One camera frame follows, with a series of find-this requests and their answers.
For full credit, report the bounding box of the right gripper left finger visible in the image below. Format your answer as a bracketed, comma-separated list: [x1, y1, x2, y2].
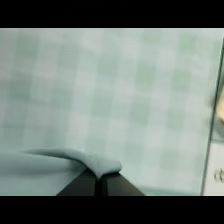
[55, 167, 99, 197]

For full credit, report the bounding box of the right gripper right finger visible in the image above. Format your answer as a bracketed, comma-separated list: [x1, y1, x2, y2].
[98, 171, 146, 197]

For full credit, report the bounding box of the pale blue shirt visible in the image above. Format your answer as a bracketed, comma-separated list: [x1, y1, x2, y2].
[0, 147, 123, 197]

